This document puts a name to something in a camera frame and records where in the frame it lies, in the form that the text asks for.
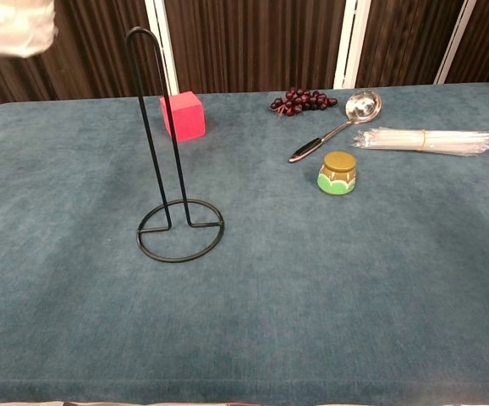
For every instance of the white paper towel roll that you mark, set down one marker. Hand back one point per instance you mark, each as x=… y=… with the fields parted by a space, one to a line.
x=12 y=25

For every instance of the small green brown lidded jar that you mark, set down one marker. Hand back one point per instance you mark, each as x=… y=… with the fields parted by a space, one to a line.
x=337 y=173

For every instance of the red foam cube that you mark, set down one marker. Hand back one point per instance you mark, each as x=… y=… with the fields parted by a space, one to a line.
x=184 y=117

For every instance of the blue table cloth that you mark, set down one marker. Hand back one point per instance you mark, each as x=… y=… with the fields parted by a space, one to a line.
x=295 y=296

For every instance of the dark red grape bunch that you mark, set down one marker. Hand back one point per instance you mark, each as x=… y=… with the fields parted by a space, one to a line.
x=301 y=102

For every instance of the bundle of wrapped clear straws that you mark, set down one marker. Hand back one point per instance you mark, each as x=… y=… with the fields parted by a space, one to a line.
x=430 y=140

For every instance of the white partition frame post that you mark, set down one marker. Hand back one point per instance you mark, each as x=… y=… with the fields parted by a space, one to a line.
x=452 y=42
x=351 y=42
x=166 y=55

